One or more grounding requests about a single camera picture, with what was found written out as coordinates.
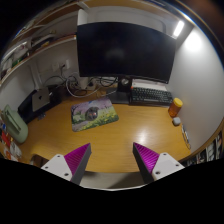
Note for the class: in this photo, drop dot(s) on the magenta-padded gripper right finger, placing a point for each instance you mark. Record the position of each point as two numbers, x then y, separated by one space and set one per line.
165 165

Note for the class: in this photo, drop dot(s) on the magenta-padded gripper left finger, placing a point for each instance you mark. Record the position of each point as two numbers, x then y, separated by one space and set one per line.
56 165

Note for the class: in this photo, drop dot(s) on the transparent computer mouse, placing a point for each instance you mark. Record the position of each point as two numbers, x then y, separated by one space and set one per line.
91 114

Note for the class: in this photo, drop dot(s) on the floral print mouse pad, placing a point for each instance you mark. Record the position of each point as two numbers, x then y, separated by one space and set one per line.
106 116

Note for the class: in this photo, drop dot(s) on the pens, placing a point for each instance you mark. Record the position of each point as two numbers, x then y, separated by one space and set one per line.
186 136

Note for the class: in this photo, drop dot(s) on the small grey earbuds case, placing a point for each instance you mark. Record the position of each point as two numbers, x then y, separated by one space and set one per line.
176 121

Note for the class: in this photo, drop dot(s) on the low bookshelf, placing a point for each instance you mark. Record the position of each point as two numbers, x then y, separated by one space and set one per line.
211 150

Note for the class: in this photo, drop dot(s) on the pale green bag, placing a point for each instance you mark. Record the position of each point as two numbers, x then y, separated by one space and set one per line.
16 126

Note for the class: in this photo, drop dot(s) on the orange jar with yellow lid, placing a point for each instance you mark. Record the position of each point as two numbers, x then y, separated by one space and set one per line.
175 108

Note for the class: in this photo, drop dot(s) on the black desktop stand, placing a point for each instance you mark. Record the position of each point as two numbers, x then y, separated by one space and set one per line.
26 110

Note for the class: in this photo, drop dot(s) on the silver mini computer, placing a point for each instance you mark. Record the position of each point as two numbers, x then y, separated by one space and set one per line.
40 99

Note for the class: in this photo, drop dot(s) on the black keyboard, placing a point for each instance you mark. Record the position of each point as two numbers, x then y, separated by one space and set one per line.
150 96

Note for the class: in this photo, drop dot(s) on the white power strip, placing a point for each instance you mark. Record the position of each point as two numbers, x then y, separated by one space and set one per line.
83 83

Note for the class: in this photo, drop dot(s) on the black computer monitor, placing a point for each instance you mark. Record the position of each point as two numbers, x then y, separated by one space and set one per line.
123 50

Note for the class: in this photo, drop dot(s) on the white wall outlet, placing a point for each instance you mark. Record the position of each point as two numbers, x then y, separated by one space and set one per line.
61 65

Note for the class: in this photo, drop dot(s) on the wooden wall shelf unit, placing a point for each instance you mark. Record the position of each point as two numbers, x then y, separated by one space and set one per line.
36 43

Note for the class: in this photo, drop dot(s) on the wall light bar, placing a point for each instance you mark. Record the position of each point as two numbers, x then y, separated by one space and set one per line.
178 28

